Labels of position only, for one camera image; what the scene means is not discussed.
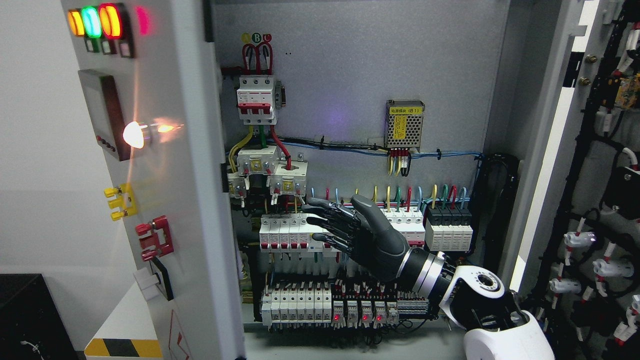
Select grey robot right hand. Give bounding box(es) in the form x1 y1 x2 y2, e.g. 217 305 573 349
301 194 409 282

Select red electric hazard sticker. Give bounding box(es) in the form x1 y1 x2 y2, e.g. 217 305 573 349
167 309 194 360

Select black surge protector block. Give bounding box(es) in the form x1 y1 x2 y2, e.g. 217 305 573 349
424 206 473 252

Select white current transformers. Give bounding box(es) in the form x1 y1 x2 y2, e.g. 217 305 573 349
227 145 308 205

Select perforated metal power supply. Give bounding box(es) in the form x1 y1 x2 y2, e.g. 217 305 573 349
384 99 425 150

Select red terminal post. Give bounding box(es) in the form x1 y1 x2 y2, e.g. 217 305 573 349
135 215 174 262

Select green indicator lamp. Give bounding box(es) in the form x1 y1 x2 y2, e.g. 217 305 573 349
80 6 103 39

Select white table with hazard stripes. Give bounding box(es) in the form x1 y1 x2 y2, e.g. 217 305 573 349
83 283 163 360

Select relay terminal row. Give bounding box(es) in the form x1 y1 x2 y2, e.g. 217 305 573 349
259 274 439 330

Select white glowing indicator lamp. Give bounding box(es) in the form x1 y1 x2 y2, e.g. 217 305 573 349
122 121 151 150

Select yellow terminal post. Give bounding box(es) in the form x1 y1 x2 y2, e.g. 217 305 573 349
103 182 138 222

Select grey cabinet door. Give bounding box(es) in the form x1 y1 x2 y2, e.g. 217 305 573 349
477 0 640 360
61 0 246 360

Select yellow indicator lamp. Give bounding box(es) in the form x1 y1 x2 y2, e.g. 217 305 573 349
67 8 85 38

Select white socket breaker row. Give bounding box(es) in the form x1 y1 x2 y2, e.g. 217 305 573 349
259 207 425 258

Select red indicator lamp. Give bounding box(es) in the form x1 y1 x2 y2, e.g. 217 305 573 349
98 3 123 40

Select white rotary selector switch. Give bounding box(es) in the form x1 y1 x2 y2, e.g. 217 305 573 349
133 257 174 301

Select black digital power meter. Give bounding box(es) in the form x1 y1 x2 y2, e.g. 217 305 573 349
78 69 131 162

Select black right cable loom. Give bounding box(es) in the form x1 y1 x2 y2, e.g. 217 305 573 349
471 153 521 276

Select red white main breaker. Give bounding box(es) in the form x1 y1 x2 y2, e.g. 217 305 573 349
237 75 286 126

